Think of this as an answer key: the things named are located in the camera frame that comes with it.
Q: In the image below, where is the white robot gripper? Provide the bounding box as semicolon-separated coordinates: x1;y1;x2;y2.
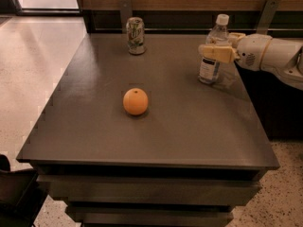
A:
198;32;272;71

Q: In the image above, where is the clear plastic water bottle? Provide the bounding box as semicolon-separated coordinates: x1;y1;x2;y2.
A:
198;14;229;84

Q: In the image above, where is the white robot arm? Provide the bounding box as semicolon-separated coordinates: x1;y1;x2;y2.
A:
198;33;303;90

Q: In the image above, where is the green soda can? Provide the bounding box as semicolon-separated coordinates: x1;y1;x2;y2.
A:
126;17;146;55

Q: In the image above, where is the grey drawer cabinet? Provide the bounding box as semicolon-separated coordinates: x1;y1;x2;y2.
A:
18;34;278;227

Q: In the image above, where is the orange fruit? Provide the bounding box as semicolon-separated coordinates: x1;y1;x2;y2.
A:
123;88;149;115

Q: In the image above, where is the dark chair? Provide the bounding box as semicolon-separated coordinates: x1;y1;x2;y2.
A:
0;154;47;227

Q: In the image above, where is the right metal wall bracket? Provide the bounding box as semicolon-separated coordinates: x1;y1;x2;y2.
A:
256;0;281;35

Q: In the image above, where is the metal wall bracket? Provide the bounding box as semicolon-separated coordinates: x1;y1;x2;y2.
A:
119;0;133;33
256;0;281;35

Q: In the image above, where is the left metal wall bracket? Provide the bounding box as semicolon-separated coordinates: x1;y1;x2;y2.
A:
119;0;133;33

